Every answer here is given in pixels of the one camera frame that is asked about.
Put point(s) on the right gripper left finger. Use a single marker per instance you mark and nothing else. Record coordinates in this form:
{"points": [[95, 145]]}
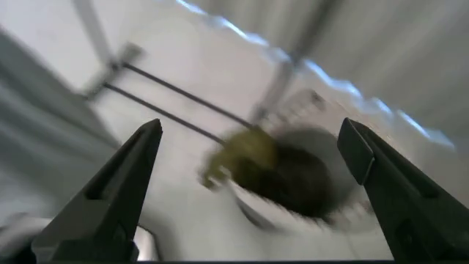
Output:
{"points": [[106, 205]]}

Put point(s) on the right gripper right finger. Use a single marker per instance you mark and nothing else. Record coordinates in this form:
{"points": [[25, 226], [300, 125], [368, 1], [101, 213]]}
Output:
{"points": [[410, 205]]}

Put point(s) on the white laundry basket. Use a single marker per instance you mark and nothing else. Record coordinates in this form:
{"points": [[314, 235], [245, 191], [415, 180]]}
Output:
{"points": [[297, 183]]}

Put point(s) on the black clothes rack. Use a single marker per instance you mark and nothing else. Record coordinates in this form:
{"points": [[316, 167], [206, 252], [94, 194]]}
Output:
{"points": [[165, 84]]}

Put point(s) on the green garment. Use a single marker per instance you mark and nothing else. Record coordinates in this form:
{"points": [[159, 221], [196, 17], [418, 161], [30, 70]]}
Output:
{"points": [[245, 150]]}

